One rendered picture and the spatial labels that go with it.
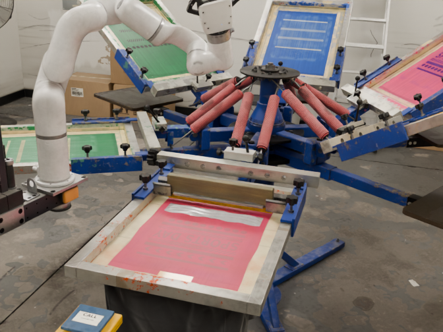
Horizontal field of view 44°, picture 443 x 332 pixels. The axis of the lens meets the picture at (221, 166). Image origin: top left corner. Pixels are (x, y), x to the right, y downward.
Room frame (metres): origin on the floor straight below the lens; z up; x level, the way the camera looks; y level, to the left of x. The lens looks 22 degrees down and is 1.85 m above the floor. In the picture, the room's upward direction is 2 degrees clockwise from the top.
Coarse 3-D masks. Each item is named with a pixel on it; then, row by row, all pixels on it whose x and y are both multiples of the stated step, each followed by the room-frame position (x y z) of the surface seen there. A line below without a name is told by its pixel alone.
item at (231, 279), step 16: (224, 208) 1.84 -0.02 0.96; (224, 224) 1.71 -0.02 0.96; (240, 224) 1.71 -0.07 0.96; (256, 240) 1.60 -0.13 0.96; (240, 256) 1.50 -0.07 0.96; (176, 272) 1.39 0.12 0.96; (192, 272) 1.40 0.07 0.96; (208, 272) 1.40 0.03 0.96; (224, 272) 1.40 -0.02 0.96; (240, 272) 1.41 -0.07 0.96; (224, 288) 1.32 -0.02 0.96
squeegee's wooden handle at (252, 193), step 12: (168, 180) 1.89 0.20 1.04; (180, 180) 1.88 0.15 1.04; (192, 180) 1.87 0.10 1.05; (204, 180) 1.86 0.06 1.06; (216, 180) 1.85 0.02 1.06; (192, 192) 1.87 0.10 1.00; (204, 192) 1.85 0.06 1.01; (216, 192) 1.84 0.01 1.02; (228, 192) 1.83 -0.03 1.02; (240, 192) 1.82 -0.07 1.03; (252, 192) 1.81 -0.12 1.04; (264, 192) 1.79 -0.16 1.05; (264, 204) 1.79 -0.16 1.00
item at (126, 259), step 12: (168, 204) 1.85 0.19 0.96; (180, 204) 1.86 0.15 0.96; (192, 204) 1.86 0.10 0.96; (204, 204) 1.86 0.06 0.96; (156, 216) 1.75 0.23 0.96; (168, 216) 1.75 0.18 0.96; (180, 216) 1.76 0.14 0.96; (192, 216) 1.76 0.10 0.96; (144, 228) 1.66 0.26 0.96; (156, 228) 1.66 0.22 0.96; (132, 240) 1.57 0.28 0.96; (144, 240) 1.57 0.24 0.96; (120, 252) 1.49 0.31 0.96; (132, 252) 1.50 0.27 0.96; (108, 264) 1.42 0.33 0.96; (120, 264) 1.42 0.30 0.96; (132, 264) 1.43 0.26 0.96; (144, 264) 1.43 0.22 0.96; (156, 264) 1.43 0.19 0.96; (168, 264) 1.43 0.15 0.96
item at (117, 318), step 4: (116, 316) 1.18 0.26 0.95; (120, 316) 1.18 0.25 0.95; (112, 320) 1.16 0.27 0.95; (116, 320) 1.16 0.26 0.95; (120, 320) 1.17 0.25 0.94; (108, 324) 1.14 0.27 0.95; (112, 324) 1.14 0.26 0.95; (116, 324) 1.15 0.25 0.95; (120, 324) 1.17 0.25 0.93; (60, 328) 1.12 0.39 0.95; (104, 328) 1.13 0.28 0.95; (108, 328) 1.13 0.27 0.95; (112, 328) 1.13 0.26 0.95; (116, 328) 1.15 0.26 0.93
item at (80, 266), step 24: (288, 192) 1.94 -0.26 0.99; (120, 216) 1.67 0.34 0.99; (96, 240) 1.50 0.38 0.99; (72, 264) 1.36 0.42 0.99; (96, 264) 1.36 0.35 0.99; (264, 264) 1.40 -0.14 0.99; (144, 288) 1.29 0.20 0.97; (168, 288) 1.27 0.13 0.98; (192, 288) 1.26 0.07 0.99; (216, 288) 1.27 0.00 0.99; (264, 288) 1.28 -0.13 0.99
